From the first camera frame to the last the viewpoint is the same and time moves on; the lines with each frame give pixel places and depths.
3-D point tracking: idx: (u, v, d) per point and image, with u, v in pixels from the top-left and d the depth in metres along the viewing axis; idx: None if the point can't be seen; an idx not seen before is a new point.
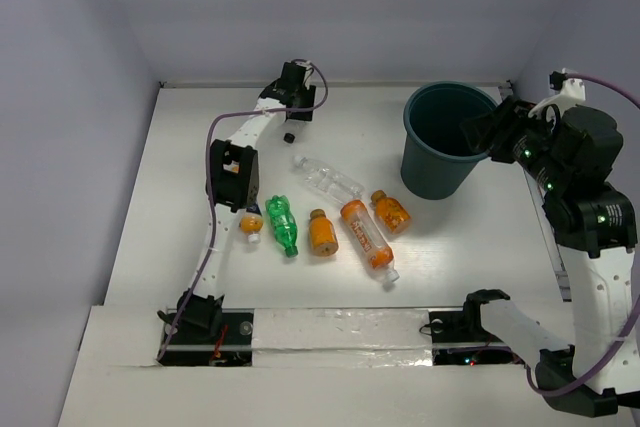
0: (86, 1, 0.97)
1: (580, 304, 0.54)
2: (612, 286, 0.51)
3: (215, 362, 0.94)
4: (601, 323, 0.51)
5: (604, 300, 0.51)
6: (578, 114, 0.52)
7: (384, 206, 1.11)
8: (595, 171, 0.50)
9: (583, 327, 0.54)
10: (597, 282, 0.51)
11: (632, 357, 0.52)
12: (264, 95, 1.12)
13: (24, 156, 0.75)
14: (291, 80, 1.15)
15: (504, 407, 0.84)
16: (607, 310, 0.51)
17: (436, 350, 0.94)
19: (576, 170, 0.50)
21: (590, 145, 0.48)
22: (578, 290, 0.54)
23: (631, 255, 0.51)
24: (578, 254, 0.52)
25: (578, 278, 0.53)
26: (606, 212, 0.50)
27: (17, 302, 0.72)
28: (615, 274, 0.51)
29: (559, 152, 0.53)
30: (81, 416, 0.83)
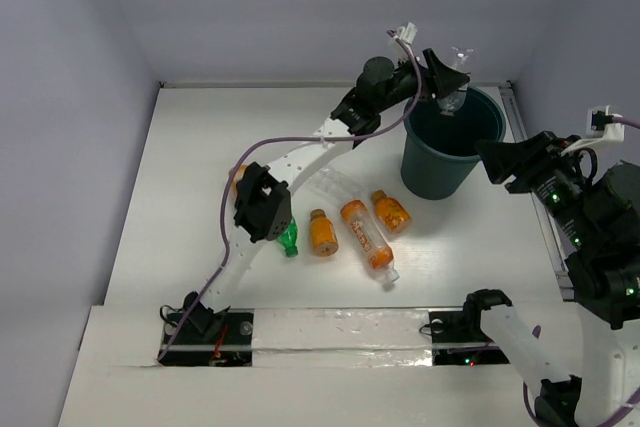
0: None
1: (592, 365, 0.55)
2: (630, 355, 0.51)
3: (215, 362, 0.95)
4: (613, 388, 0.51)
5: (619, 367, 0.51)
6: (622, 180, 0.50)
7: (384, 206, 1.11)
8: (631, 242, 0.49)
9: (591, 382, 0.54)
10: (614, 350, 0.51)
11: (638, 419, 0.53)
12: (333, 118, 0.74)
13: (23, 155, 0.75)
14: (374, 91, 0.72)
15: (503, 407, 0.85)
16: (620, 377, 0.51)
17: (436, 350, 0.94)
19: (611, 238, 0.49)
21: (633, 217, 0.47)
22: (593, 350, 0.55)
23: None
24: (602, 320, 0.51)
25: (599, 338, 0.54)
26: (636, 284, 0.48)
27: (17, 303, 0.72)
28: (635, 344, 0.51)
29: (595, 216, 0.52)
30: (81, 416, 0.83)
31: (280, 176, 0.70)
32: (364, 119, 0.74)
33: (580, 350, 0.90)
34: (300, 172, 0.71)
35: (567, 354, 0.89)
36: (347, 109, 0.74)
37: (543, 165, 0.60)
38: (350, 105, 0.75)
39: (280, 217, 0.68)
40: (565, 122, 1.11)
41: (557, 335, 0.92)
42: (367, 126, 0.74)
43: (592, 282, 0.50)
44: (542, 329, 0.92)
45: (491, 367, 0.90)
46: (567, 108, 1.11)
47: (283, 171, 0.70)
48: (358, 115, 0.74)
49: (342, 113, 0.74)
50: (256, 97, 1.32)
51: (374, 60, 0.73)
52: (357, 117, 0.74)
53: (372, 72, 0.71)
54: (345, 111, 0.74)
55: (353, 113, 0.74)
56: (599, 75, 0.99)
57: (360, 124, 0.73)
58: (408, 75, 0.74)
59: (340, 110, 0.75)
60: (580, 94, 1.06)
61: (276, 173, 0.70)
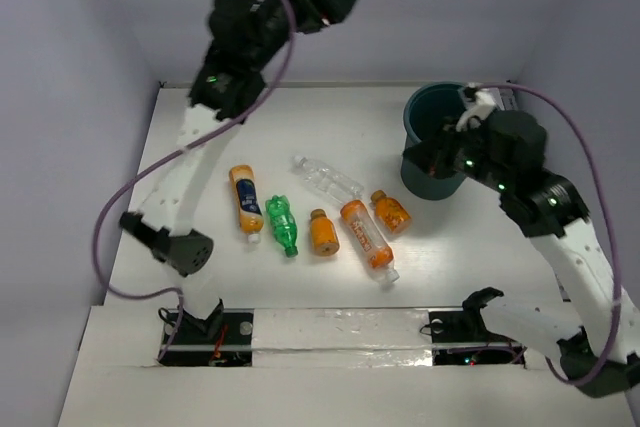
0: (86, 1, 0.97)
1: (569, 288, 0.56)
2: (588, 256, 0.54)
3: (215, 362, 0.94)
4: (595, 291, 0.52)
5: (587, 271, 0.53)
6: (503, 119, 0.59)
7: (384, 206, 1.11)
8: (531, 164, 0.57)
9: (582, 305, 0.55)
10: (573, 257, 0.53)
11: (634, 315, 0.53)
12: (193, 101, 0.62)
13: (24, 155, 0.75)
14: (235, 45, 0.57)
15: (503, 406, 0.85)
16: (593, 279, 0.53)
17: (436, 350, 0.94)
19: (518, 167, 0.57)
21: (522, 144, 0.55)
22: (562, 273, 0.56)
23: (589, 225, 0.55)
24: (548, 237, 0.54)
25: (556, 259, 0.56)
26: (554, 194, 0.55)
27: (18, 302, 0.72)
28: (585, 244, 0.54)
29: (500, 156, 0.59)
30: (81, 416, 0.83)
31: (156, 219, 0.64)
32: (230, 88, 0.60)
33: None
34: (178, 204, 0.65)
35: None
36: (206, 79, 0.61)
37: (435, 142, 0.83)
38: (211, 71, 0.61)
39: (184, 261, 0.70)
40: (563, 122, 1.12)
41: None
42: (239, 93, 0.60)
43: (525, 210, 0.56)
44: None
45: (492, 367, 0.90)
46: (565, 107, 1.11)
47: (153, 211, 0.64)
48: (224, 82, 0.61)
49: (201, 86, 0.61)
50: None
51: None
52: (223, 85, 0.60)
53: (222, 15, 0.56)
54: (205, 81, 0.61)
55: (215, 82, 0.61)
56: (595, 74, 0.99)
57: (228, 96, 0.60)
58: (291, 6, 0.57)
59: (198, 81, 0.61)
60: (576, 93, 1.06)
61: (151, 219, 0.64)
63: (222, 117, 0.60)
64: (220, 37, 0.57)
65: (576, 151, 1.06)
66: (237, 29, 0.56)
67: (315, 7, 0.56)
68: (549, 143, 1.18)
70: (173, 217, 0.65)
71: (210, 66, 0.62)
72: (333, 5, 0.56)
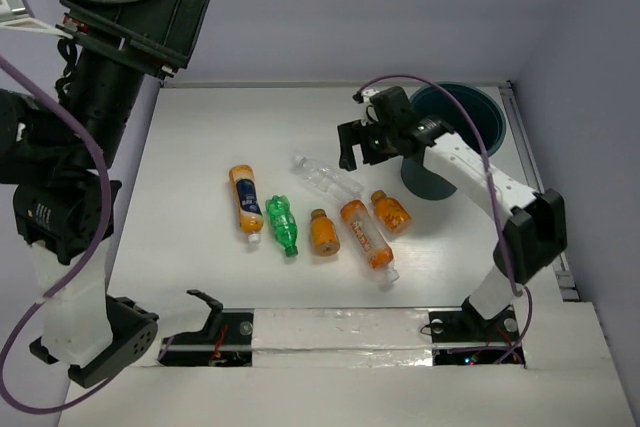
0: None
1: (464, 187, 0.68)
2: (460, 153, 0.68)
3: (215, 362, 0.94)
4: (469, 172, 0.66)
5: (461, 162, 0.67)
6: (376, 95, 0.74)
7: (384, 205, 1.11)
8: (402, 110, 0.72)
9: (473, 192, 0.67)
10: (448, 157, 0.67)
11: (510, 184, 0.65)
12: (31, 239, 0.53)
13: None
14: (32, 176, 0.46)
15: (503, 407, 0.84)
16: (465, 165, 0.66)
17: (436, 350, 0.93)
19: (394, 118, 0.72)
21: (386, 98, 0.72)
22: (452, 177, 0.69)
23: (455, 134, 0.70)
24: (428, 153, 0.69)
25: (442, 167, 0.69)
26: (423, 124, 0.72)
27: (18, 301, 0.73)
28: (455, 147, 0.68)
29: (382, 120, 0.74)
30: (80, 416, 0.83)
31: (64, 355, 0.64)
32: (52, 224, 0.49)
33: (580, 350, 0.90)
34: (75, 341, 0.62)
35: (567, 353, 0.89)
36: (25, 212, 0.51)
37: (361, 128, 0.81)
38: (29, 205, 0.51)
39: (122, 359, 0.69)
40: (562, 121, 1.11)
41: (557, 335, 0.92)
42: (68, 224, 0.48)
43: (409, 144, 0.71)
44: (543, 329, 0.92)
45: (492, 367, 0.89)
46: (564, 106, 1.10)
47: (59, 349, 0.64)
48: (43, 214, 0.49)
49: (32, 223, 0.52)
50: (256, 98, 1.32)
51: None
52: (43, 219, 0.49)
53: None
54: (27, 212, 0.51)
55: (35, 215, 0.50)
56: (593, 72, 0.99)
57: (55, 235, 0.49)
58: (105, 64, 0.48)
59: (24, 216, 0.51)
60: (575, 92, 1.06)
61: (59, 355, 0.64)
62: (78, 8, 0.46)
63: (64, 260, 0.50)
64: (9, 177, 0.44)
65: (576, 150, 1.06)
66: (12, 165, 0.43)
67: (131, 52, 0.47)
68: (550, 142, 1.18)
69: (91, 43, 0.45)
70: (73, 354, 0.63)
71: (24, 198, 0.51)
72: (168, 40, 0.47)
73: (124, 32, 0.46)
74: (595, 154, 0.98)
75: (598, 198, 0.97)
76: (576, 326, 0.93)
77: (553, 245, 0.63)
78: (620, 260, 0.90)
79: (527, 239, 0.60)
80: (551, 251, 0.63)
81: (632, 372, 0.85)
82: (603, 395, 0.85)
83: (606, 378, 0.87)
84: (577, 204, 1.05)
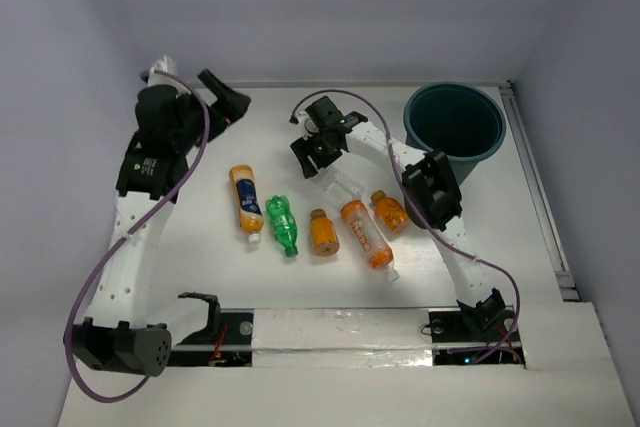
0: (86, 1, 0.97)
1: (376, 160, 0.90)
2: (369, 133, 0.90)
3: (215, 362, 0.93)
4: (374, 145, 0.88)
5: (371, 140, 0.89)
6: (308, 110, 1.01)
7: (384, 205, 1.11)
8: (329, 112, 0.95)
9: (385, 163, 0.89)
10: (362, 137, 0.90)
11: (409, 151, 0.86)
12: (124, 190, 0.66)
13: (24, 154, 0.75)
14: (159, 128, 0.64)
15: (504, 408, 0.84)
16: (374, 141, 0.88)
17: (436, 350, 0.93)
19: (322, 120, 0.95)
21: (316, 106, 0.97)
22: (370, 155, 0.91)
23: (368, 121, 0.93)
24: (348, 139, 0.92)
25: (362, 149, 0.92)
26: (345, 118, 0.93)
27: (17, 302, 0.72)
28: (367, 130, 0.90)
29: (317, 123, 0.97)
30: (81, 416, 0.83)
31: (112, 317, 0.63)
32: (158, 170, 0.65)
33: (580, 351, 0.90)
34: (132, 294, 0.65)
35: (567, 354, 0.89)
36: (133, 166, 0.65)
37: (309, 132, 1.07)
38: (136, 160, 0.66)
39: (149, 354, 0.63)
40: (562, 122, 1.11)
41: (558, 337, 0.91)
42: (167, 172, 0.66)
43: (334, 134, 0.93)
44: (543, 330, 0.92)
45: (492, 367, 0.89)
46: (564, 107, 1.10)
47: (110, 310, 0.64)
48: (150, 165, 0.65)
49: (129, 174, 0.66)
50: (256, 98, 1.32)
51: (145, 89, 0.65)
52: (149, 169, 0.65)
53: (148, 102, 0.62)
54: (131, 168, 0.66)
55: (140, 168, 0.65)
56: (593, 73, 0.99)
57: (158, 177, 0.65)
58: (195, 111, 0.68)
59: (129, 167, 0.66)
60: (575, 93, 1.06)
61: (108, 318, 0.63)
62: (212, 80, 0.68)
63: (156, 196, 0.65)
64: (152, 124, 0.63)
65: (576, 150, 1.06)
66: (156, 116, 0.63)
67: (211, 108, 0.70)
68: (550, 142, 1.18)
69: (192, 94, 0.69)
70: (126, 310, 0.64)
71: (132, 159, 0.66)
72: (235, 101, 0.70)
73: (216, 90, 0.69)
74: (594, 154, 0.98)
75: (598, 200, 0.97)
76: (576, 326, 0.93)
77: (449, 193, 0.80)
78: (620, 261, 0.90)
79: (420, 189, 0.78)
80: (447, 199, 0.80)
81: (632, 372, 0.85)
82: (604, 396, 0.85)
83: (606, 378, 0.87)
84: (577, 205, 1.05)
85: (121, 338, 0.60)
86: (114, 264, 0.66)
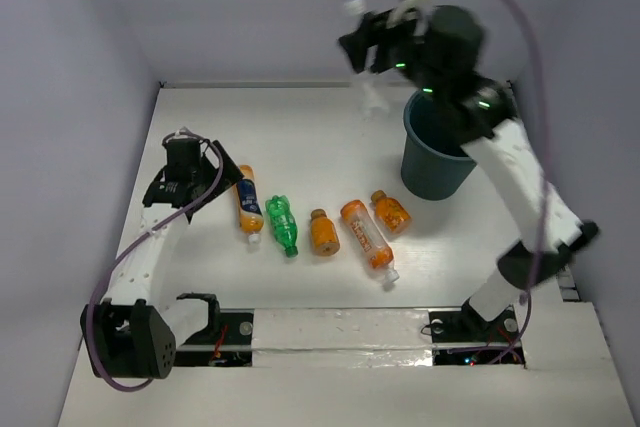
0: (87, 1, 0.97)
1: (496, 172, 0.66)
2: (516, 158, 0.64)
3: (215, 362, 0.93)
4: (522, 181, 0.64)
5: (513, 169, 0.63)
6: (441, 16, 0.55)
7: (384, 206, 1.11)
8: (466, 72, 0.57)
9: (516, 206, 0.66)
10: (506, 159, 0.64)
11: (562, 209, 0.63)
12: (149, 203, 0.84)
13: (25, 154, 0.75)
14: (183, 159, 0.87)
15: (504, 409, 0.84)
16: (521, 176, 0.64)
17: (436, 350, 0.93)
19: (451, 73, 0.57)
21: (463, 42, 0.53)
22: (498, 172, 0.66)
23: (516, 125, 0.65)
24: (485, 145, 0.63)
25: (490, 164, 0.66)
26: (483, 96, 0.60)
27: (18, 302, 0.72)
28: (513, 147, 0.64)
29: (436, 66, 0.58)
30: (81, 416, 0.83)
31: (128, 296, 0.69)
32: (179, 189, 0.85)
33: (581, 351, 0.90)
34: (150, 278, 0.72)
35: (567, 354, 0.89)
36: (160, 186, 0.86)
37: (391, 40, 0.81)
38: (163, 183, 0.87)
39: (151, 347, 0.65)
40: (563, 122, 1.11)
41: (558, 337, 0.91)
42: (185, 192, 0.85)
43: (454, 114, 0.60)
44: (543, 330, 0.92)
45: (492, 367, 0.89)
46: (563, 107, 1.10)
47: (128, 291, 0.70)
48: (172, 186, 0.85)
49: (156, 191, 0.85)
50: (255, 98, 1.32)
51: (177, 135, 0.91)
52: (172, 188, 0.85)
53: (177, 141, 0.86)
54: (158, 188, 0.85)
55: (165, 187, 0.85)
56: (594, 73, 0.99)
57: (178, 193, 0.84)
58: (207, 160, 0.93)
59: (156, 186, 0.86)
60: (575, 93, 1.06)
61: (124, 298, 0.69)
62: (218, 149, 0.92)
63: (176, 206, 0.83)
64: (181, 159, 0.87)
65: (576, 150, 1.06)
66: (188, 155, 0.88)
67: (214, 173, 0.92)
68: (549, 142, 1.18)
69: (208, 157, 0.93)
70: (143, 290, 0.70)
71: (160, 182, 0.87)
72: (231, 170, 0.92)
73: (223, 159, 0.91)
74: (594, 155, 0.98)
75: (598, 200, 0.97)
76: (576, 326, 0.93)
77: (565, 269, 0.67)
78: (621, 262, 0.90)
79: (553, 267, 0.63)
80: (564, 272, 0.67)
81: (632, 372, 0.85)
82: (603, 396, 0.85)
83: (606, 378, 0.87)
84: (577, 205, 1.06)
85: (134, 321, 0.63)
86: (136, 255, 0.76)
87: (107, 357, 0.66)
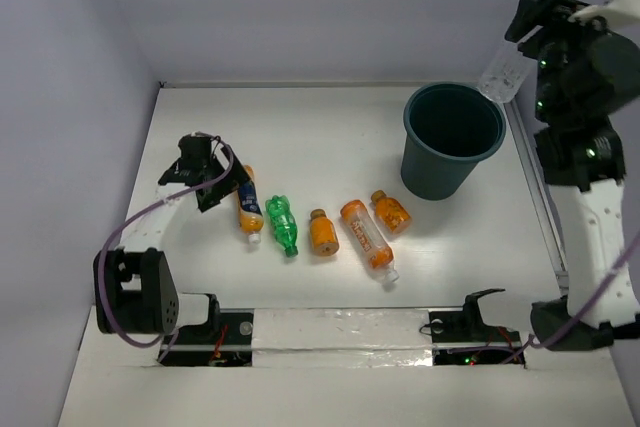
0: (86, 1, 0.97)
1: (569, 217, 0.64)
2: (604, 220, 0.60)
3: (215, 362, 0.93)
4: (597, 252, 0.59)
5: (595, 233, 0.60)
6: (608, 51, 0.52)
7: (384, 205, 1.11)
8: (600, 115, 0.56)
9: (577, 265, 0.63)
10: (589, 216, 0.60)
11: (625, 290, 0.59)
12: (163, 182, 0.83)
13: (24, 153, 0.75)
14: (197, 149, 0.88)
15: (506, 409, 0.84)
16: (599, 239, 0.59)
17: (437, 350, 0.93)
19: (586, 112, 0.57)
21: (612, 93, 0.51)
22: (573, 225, 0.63)
23: (619, 189, 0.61)
24: (572, 193, 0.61)
25: (573, 214, 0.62)
26: (595, 147, 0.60)
27: (18, 301, 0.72)
28: (606, 208, 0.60)
29: (575, 96, 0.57)
30: (81, 416, 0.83)
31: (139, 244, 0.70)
32: (193, 172, 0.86)
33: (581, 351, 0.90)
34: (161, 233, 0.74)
35: (567, 354, 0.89)
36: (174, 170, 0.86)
37: (550, 24, 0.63)
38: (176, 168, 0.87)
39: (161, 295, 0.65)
40: None
41: None
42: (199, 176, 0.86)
43: (559, 154, 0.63)
44: None
45: (492, 366, 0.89)
46: None
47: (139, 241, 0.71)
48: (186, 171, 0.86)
49: (170, 174, 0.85)
50: (255, 98, 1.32)
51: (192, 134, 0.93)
52: (186, 173, 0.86)
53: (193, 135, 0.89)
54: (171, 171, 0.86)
55: (179, 172, 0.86)
56: None
57: (193, 175, 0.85)
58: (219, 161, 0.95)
59: (170, 171, 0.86)
60: None
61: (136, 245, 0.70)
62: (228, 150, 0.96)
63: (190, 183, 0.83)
64: (194, 150, 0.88)
65: None
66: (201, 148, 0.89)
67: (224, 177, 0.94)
68: None
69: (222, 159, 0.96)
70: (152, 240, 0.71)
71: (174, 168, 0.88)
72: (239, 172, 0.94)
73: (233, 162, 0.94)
74: None
75: None
76: None
77: None
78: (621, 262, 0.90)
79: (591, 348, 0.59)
80: None
81: (633, 372, 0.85)
82: (604, 396, 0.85)
83: (606, 378, 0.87)
84: None
85: (144, 264, 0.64)
86: (148, 217, 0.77)
87: (114, 304, 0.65)
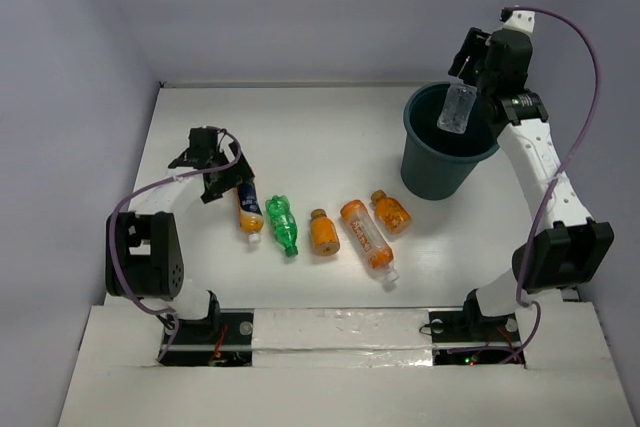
0: (86, 1, 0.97)
1: (514, 157, 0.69)
2: (538, 145, 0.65)
3: (215, 362, 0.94)
4: (537, 170, 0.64)
5: (533, 155, 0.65)
6: (502, 34, 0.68)
7: (384, 206, 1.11)
8: (511, 73, 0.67)
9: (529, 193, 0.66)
10: (525, 142, 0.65)
11: (568, 197, 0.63)
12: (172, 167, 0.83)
13: (24, 153, 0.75)
14: (204, 139, 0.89)
15: (506, 409, 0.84)
16: (538, 161, 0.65)
17: (436, 351, 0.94)
19: (500, 74, 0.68)
21: (507, 50, 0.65)
22: (517, 160, 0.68)
23: (546, 124, 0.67)
24: (507, 129, 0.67)
25: (514, 150, 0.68)
26: (519, 99, 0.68)
27: (18, 301, 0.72)
28: (538, 136, 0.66)
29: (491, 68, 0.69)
30: (81, 416, 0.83)
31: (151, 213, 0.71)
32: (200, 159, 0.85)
33: (580, 351, 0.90)
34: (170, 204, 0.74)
35: (567, 354, 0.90)
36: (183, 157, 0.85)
37: (474, 50, 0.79)
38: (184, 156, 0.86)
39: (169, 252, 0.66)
40: (562, 122, 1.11)
41: (557, 337, 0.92)
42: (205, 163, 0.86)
43: (493, 109, 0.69)
44: (542, 330, 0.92)
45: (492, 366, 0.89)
46: (564, 107, 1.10)
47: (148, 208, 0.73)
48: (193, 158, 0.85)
49: (179, 161, 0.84)
50: (255, 98, 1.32)
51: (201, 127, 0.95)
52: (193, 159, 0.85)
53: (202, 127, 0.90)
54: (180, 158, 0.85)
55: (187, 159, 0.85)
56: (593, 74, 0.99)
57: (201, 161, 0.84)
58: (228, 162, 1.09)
59: (178, 158, 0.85)
60: (575, 94, 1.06)
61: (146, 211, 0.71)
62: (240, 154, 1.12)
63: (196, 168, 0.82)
64: (202, 139, 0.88)
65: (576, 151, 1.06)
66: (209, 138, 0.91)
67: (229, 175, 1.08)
68: None
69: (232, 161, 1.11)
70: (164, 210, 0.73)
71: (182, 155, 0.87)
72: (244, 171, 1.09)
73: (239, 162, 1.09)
74: (593, 155, 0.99)
75: (598, 201, 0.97)
76: (575, 326, 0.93)
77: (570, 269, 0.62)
78: (620, 263, 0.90)
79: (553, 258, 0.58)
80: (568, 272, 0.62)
81: (632, 372, 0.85)
82: (603, 396, 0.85)
83: (606, 378, 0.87)
84: None
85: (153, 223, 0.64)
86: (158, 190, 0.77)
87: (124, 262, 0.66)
